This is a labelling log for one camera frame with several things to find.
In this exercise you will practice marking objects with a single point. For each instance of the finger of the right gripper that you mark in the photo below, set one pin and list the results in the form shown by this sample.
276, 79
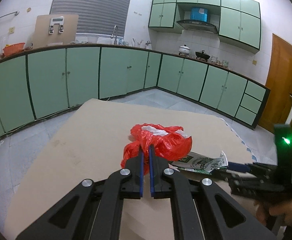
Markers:
225, 175
238, 167

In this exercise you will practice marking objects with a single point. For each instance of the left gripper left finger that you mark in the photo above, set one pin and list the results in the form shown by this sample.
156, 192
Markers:
92, 209

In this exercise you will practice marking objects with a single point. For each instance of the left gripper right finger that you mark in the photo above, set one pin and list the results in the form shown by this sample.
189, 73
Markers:
201, 209

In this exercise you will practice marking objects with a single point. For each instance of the green white milk carton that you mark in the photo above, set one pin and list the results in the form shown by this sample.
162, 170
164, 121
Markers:
197, 163

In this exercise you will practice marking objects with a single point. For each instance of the red plastic bag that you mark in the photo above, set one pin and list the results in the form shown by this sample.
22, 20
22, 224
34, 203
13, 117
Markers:
170, 143

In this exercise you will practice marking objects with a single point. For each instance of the green lower kitchen cabinets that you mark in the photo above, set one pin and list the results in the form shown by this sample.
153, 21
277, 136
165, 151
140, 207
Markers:
43, 82

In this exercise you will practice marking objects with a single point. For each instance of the green kitchen cabinets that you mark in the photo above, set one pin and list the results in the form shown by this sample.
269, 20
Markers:
238, 21
43, 82

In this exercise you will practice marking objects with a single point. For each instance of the green upper kitchen cabinets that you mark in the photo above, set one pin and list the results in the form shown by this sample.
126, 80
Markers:
238, 21

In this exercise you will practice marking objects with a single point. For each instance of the person's right hand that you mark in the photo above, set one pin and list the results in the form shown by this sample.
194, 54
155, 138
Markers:
284, 208

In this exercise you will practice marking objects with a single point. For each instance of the brown wooden door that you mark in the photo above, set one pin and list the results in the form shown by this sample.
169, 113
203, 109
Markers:
279, 81

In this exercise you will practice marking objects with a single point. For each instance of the black wok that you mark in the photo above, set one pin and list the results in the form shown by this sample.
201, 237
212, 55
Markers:
201, 55

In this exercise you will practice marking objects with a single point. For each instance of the white cooking pot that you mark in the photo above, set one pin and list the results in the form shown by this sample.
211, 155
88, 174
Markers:
184, 50

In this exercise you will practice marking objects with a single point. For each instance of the black range hood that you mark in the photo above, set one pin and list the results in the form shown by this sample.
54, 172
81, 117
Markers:
196, 25

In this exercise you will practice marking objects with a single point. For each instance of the blue cylinder above hood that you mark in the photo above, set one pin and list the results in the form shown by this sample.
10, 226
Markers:
199, 14

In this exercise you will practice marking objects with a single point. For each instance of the chrome sink faucet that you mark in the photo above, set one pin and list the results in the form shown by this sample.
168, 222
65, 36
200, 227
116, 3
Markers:
115, 34

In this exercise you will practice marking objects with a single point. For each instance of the orange plastic basin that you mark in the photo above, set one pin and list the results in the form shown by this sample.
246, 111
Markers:
12, 49

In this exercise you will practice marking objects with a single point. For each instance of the brown cardboard box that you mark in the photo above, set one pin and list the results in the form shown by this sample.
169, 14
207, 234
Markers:
54, 29

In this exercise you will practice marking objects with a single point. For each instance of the grey window blind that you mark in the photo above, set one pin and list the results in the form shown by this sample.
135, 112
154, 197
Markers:
95, 16

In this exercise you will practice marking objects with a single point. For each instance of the wall towel rail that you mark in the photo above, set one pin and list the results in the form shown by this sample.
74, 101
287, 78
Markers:
15, 13

